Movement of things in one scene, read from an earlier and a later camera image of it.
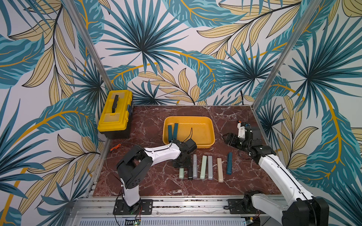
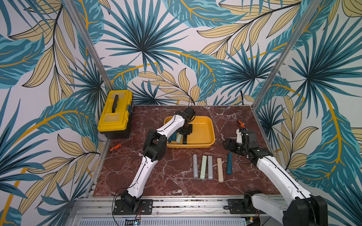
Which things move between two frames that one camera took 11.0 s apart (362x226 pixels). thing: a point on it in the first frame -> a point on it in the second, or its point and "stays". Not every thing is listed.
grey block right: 210,173 stays
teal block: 229,163 stays
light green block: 181,173 -> 178,138
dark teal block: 175,131 stays
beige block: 220,173 stays
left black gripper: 188,164 -> 188,132
